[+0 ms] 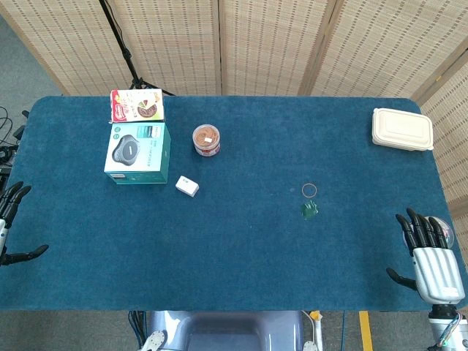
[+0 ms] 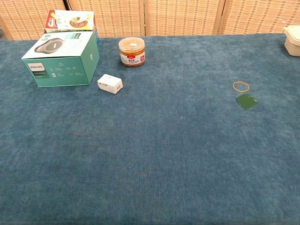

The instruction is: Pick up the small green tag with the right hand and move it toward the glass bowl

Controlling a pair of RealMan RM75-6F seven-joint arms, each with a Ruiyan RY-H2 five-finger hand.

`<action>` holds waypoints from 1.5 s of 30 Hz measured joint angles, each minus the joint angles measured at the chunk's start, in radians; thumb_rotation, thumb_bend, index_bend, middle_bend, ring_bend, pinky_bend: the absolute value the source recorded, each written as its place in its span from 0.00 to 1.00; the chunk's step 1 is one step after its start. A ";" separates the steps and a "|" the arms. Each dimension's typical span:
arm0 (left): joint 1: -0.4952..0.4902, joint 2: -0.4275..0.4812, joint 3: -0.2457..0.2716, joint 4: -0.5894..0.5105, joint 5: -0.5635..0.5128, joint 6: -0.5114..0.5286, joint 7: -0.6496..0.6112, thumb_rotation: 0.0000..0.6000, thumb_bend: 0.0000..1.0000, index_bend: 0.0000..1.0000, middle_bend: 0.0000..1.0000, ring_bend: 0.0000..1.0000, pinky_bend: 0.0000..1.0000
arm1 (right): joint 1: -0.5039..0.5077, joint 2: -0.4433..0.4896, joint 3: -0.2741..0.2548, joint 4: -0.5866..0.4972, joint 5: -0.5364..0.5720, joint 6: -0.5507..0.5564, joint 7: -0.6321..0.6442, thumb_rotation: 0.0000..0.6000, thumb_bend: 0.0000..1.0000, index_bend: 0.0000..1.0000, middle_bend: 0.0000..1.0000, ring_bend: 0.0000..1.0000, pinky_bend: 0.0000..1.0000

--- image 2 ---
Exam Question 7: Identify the red white pizza food box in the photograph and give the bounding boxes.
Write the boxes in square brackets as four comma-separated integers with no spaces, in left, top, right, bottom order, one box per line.
[44,9,97,34]

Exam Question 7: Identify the beige lidded lunch container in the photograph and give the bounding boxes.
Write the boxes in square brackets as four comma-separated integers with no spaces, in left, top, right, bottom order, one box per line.
[284,24,300,57]

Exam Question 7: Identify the bamboo folding screen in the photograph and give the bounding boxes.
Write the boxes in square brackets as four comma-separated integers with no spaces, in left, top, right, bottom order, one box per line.
[0,0,300,41]

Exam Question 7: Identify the blue table cloth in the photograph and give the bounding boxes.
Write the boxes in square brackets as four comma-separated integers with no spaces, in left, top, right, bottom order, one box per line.
[0,33,300,225]

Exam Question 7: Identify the teal Philips product box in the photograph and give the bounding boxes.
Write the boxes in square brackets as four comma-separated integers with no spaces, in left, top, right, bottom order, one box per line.
[21,31,100,88]

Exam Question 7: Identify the clear jar with orange contents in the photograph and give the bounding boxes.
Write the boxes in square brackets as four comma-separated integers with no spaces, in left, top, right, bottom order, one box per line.
[118,37,146,68]

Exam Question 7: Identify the tan rubber band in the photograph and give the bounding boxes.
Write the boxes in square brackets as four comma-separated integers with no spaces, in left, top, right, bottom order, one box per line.
[232,81,250,92]

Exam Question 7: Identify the small white box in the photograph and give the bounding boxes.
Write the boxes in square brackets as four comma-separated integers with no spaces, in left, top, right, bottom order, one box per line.
[97,74,123,95]

